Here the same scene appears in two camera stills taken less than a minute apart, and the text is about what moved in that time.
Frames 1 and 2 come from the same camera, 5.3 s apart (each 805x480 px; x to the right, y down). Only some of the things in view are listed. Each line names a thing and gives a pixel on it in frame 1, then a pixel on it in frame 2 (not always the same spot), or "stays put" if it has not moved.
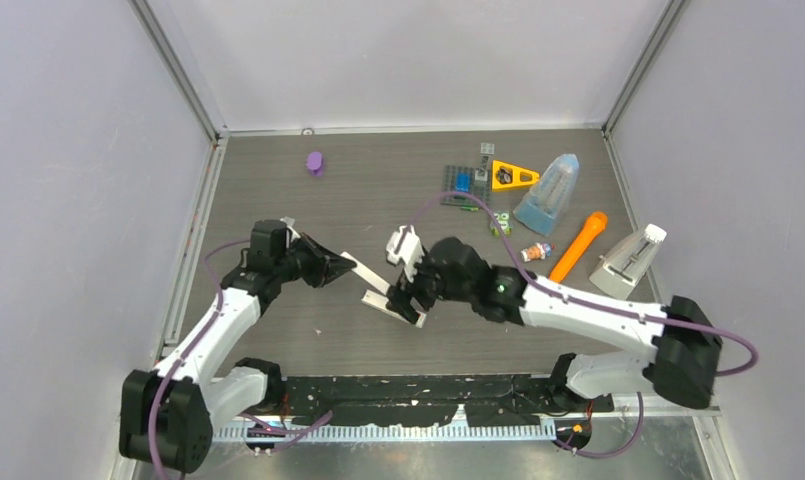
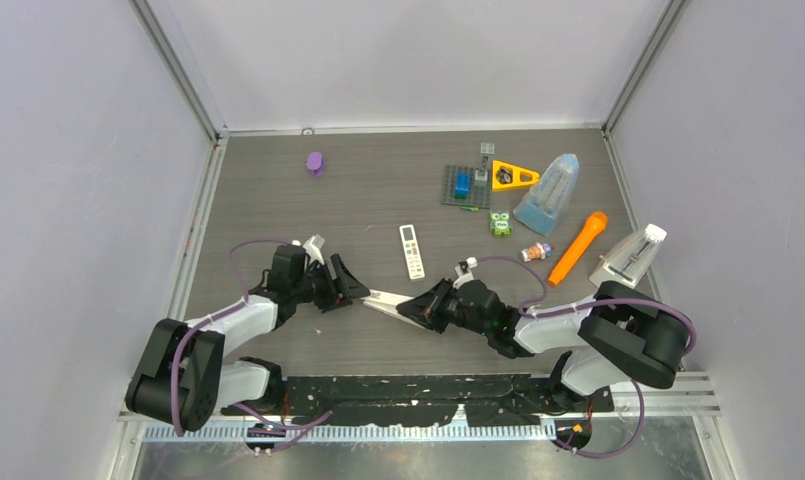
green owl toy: x=503 y=218 stays put
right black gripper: x=400 y=296 to x=427 y=309
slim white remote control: x=379 y=302 stays put
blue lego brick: x=463 y=181 stays put
